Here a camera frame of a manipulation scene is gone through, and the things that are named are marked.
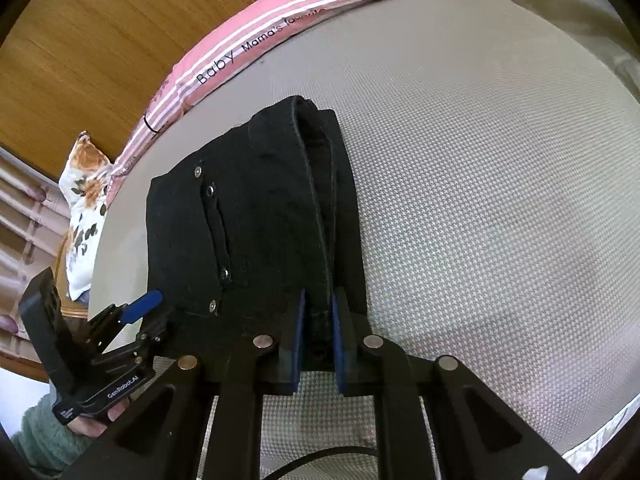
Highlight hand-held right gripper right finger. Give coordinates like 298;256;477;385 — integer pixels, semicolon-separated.
331;287;583;480

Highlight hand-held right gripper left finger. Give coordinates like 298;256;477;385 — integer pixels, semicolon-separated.
62;287;307;480

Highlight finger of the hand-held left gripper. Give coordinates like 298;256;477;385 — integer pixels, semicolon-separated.
95;309;177;363
87;290;165;348

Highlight black pants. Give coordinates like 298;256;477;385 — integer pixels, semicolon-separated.
146;95;368;386

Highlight person's left forearm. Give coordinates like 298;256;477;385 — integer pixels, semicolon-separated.
12;392;98;480

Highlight person's left hand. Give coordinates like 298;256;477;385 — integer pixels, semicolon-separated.
67;400;127;439

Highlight wicker chair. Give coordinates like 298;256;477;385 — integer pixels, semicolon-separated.
52;242;98;321

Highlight floral pillow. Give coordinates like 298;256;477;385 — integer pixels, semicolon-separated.
59;131;112;301

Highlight beige curtain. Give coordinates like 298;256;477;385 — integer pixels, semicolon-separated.
0;147;71;333

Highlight grey woven bed mat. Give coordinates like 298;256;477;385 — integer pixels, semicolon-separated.
90;0;640;480

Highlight pink striped pillow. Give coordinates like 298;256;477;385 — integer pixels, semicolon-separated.
107;0;431;201

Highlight black cable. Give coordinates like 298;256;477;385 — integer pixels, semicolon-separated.
260;444;379;480

